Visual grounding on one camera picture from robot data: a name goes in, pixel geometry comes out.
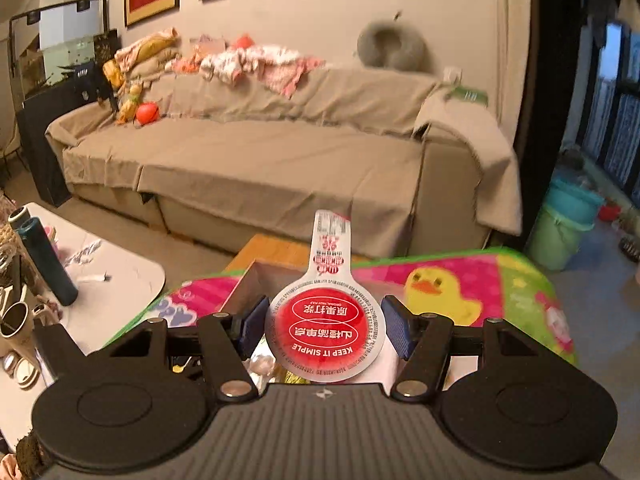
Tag beige mug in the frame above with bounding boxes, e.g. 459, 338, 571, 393
0, 300, 37, 361

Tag folded baby blanket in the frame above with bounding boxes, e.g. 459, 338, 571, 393
102, 27, 181, 86

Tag grey neck pillow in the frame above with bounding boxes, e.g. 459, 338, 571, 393
356, 10, 431, 73

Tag yellow plush toy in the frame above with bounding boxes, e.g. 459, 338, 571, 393
115, 82, 143, 126

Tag beige covered sofa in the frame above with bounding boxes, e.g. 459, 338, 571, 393
45, 62, 523, 261

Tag dark teal bottle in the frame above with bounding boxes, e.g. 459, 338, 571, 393
14, 217, 80, 307

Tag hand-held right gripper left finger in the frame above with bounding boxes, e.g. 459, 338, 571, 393
85, 294, 272, 402

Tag glass fish tank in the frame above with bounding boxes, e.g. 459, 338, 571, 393
9, 0, 110, 106

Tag dark cabinet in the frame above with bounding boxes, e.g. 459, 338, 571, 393
17, 60, 123, 208

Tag pile of baby clothes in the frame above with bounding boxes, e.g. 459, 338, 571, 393
165, 35, 326, 98

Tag pink cardboard box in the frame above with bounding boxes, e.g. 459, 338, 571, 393
219, 259, 416, 391

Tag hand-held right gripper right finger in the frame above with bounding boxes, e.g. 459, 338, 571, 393
381, 294, 567, 402

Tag red round jelly cup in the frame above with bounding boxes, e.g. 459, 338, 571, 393
264, 209, 387, 386

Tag beige curtain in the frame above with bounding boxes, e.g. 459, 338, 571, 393
500, 0, 532, 126

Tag colourful play mat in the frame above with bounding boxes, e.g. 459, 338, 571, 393
102, 246, 578, 368

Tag white paper scraps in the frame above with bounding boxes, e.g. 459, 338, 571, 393
62, 240, 113, 283

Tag green plastic bucket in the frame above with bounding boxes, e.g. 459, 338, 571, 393
529, 204, 593, 273

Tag wooden side table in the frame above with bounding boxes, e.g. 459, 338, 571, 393
222, 234, 373, 273

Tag green digital clock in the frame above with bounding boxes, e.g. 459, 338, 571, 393
450, 85, 488, 106

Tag teal plastic basin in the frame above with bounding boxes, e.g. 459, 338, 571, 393
542, 175, 607, 223

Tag hanging laundry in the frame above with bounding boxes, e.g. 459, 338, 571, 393
585, 0, 640, 46

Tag orange ball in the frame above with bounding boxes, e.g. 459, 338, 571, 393
135, 101, 161, 125

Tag white coffee table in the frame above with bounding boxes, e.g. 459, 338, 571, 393
0, 202, 167, 461

